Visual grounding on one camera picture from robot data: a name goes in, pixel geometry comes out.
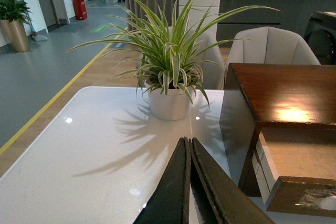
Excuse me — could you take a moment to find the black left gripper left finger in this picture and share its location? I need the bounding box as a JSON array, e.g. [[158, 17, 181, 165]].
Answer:
[[134, 137, 191, 223]]

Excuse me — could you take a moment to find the broom with teal handle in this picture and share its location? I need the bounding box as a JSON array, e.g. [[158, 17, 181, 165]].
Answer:
[[23, 0, 48, 41]]

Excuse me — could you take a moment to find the beige armchair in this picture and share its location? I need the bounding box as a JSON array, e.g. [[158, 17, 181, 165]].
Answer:
[[226, 27, 320, 66], [133, 26, 225, 95]]

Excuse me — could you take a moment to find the spider plant in white pot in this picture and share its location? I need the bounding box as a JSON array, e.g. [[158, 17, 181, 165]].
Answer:
[[65, 0, 280, 121]]

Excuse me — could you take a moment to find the grey reception counter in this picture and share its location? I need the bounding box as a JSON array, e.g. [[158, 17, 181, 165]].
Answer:
[[216, 0, 335, 40]]

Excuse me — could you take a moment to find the beige armchair left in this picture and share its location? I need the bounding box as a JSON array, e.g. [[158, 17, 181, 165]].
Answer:
[[133, 26, 225, 95]]

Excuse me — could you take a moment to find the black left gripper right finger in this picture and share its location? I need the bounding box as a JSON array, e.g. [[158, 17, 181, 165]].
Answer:
[[190, 138, 274, 223]]

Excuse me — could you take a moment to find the red trash bin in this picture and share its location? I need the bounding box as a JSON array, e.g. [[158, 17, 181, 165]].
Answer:
[[72, 0, 88, 20]]

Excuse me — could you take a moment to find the dark wooden drawer cabinet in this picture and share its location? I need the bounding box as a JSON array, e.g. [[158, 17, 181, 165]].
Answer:
[[219, 63, 335, 197]]

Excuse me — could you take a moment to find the beige armchair right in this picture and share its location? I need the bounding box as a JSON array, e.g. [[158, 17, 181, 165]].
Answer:
[[226, 27, 320, 66]]

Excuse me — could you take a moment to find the green plant in gold planter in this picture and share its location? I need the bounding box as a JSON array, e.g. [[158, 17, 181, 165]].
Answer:
[[1, 0, 30, 52]]

